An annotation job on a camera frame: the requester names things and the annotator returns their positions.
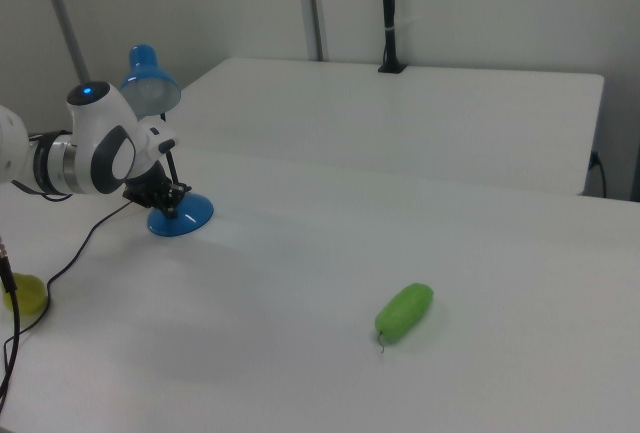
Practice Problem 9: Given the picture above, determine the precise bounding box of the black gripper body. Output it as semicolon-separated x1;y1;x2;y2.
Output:
122;161;175;209

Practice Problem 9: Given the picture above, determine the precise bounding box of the blue desk lamp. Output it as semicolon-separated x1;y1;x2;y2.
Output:
118;43;215;238

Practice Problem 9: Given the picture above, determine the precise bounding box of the yellow-green pear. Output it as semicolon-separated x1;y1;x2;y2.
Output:
2;274;49;317

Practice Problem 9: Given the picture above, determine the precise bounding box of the green cucumber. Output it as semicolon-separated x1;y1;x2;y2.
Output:
374;281;435;356

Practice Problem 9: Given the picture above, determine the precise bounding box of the black clamp pole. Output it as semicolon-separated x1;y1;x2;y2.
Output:
377;0;408;76

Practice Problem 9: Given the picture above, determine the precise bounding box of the dark blue lamp cord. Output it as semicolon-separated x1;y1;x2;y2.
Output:
0;201;135;379

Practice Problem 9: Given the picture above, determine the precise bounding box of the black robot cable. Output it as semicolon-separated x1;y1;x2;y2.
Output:
0;232;22;404

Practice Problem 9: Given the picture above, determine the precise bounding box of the grey metal partition post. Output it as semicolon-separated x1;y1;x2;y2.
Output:
293;0;330;62
35;0;92;85

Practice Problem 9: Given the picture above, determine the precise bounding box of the black wall cable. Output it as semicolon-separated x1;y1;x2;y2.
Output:
588;150;609;199

